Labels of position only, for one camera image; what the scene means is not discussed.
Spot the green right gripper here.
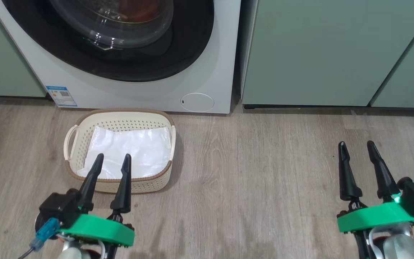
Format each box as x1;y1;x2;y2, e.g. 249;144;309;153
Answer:
337;141;414;232

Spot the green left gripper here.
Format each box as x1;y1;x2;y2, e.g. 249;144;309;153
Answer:
59;153;135;247

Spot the round washing machine door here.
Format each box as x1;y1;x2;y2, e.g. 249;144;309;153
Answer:
1;0;215;82

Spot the red garment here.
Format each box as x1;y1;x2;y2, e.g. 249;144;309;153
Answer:
117;0;164;22

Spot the white plastic basket liner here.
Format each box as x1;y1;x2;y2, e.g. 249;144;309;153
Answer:
77;126;172;180

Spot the cream perforated laundry basket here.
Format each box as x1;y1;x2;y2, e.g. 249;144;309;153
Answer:
63;109;176;194

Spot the white front-load washing machine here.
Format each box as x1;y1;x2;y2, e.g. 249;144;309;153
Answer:
0;0;242;115

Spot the blue white energy label sticker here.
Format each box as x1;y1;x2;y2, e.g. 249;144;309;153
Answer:
46;86;78;108

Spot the round white filter cover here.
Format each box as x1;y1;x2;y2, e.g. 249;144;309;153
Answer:
180;93;215;113

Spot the thin left arm cable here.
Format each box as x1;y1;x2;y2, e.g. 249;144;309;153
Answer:
17;246;37;259

